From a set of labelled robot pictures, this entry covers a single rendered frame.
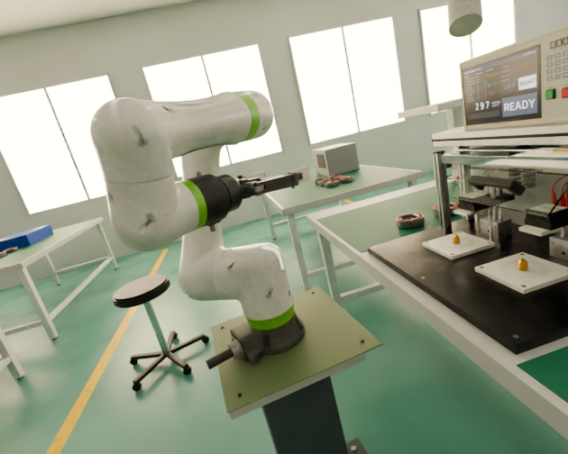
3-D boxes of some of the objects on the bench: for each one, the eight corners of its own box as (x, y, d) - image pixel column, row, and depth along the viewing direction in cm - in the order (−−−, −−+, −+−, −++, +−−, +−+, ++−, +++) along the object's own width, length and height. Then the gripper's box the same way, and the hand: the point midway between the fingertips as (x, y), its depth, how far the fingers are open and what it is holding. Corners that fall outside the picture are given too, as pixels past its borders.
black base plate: (516, 355, 61) (516, 345, 60) (368, 252, 122) (367, 247, 122) (715, 283, 67) (716, 273, 66) (478, 219, 128) (478, 213, 127)
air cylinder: (578, 265, 80) (579, 244, 79) (549, 255, 87) (548, 236, 86) (595, 258, 81) (596, 238, 79) (564, 249, 88) (564, 231, 86)
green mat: (361, 252, 124) (361, 251, 124) (316, 220, 182) (316, 219, 182) (570, 190, 135) (570, 189, 135) (464, 177, 194) (464, 177, 194)
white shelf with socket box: (446, 195, 168) (437, 104, 156) (407, 187, 204) (397, 113, 191) (505, 178, 172) (500, 88, 160) (456, 174, 208) (450, 99, 196)
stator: (404, 231, 134) (402, 222, 133) (392, 224, 145) (391, 216, 144) (429, 224, 134) (428, 215, 133) (416, 218, 145) (416, 210, 144)
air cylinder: (498, 239, 103) (497, 222, 102) (480, 233, 110) (479, 218, 109) (512, 234, 104) (511, 218, 102) (493, 229, 111) (492, 213, 110)
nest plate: (452, 259, 97) (451, 256, 97) (422, 246, 112) (421, 242, 111) (495, 246, 99) (495, 242, 99) (461, 234, 113) (460, 231, 113)
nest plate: (524, 294, 74) (523, 289, 74) (474, 270, 88) (474, 267, 88) (579, 276, 76) (579, 270, 76) (522, 255, 90) (522, 251, 90)
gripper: (185, 214, 73) (252, 192, 88) (265, 215, 56) (331, 187, 72) (176, 181, 71) (246, 164, 86) (256, 172, 54) (325, 153, 70)
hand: (281, 176), depth 78 cm, fingers open, 13 cm apart
